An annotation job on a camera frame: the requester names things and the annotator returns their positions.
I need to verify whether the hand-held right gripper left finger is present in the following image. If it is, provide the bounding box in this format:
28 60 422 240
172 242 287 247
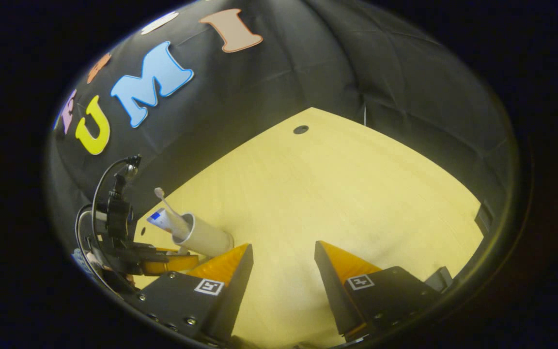
136 243 254 342

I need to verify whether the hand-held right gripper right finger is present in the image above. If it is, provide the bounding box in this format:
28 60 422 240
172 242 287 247
314 240 454 340

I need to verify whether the white toothpaste tube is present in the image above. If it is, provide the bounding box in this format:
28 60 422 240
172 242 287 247
146 208 175 233

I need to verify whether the white cup with wooden handle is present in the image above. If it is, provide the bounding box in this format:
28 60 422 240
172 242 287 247
171 212 235 257

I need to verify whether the white toothbrush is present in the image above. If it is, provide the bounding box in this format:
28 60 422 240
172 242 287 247
155 188 190 236

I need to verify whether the light wooden desktop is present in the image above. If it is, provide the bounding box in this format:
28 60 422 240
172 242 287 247
131 107 484 349

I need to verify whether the black backdrop cloth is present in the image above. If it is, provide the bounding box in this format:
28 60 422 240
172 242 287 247
46 0 519 272

